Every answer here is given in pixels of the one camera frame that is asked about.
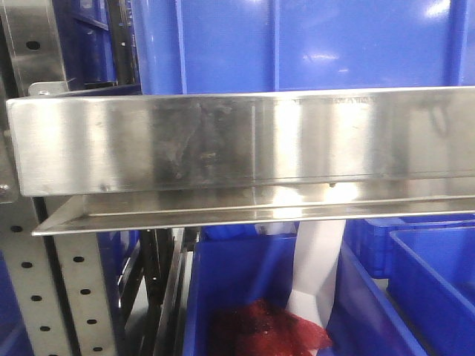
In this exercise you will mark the blue crate rear right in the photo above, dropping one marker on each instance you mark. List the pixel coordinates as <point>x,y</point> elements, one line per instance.
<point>369,239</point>

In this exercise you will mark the blue bin right foreground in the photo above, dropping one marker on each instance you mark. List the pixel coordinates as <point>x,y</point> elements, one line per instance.
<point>432,281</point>

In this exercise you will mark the blue crate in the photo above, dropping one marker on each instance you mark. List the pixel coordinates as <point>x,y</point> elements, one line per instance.
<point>369,239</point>
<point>84,25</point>

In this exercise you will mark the white paper sheet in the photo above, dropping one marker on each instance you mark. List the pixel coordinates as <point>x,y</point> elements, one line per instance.
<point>317,248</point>

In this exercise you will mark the perforated steel shelf post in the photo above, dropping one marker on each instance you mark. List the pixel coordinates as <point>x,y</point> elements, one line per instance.
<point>60,280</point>

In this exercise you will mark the blue crate upper left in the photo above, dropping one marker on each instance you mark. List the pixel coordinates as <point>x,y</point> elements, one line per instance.
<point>84,25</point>

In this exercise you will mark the blue bin with red mesh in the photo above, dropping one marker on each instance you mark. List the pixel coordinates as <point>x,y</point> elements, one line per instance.
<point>232,273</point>

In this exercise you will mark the red mesh netting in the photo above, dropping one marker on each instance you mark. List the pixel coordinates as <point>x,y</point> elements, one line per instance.
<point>261,328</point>

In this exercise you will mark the black slotted upright rail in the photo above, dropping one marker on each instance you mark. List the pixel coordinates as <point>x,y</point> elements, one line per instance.
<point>121,28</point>

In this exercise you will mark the stainless steel shelf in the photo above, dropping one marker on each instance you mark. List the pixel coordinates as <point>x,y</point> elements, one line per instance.
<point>128,161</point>

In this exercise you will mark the large blue tray on shelf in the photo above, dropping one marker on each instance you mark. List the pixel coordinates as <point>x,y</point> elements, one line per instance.
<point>189,47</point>

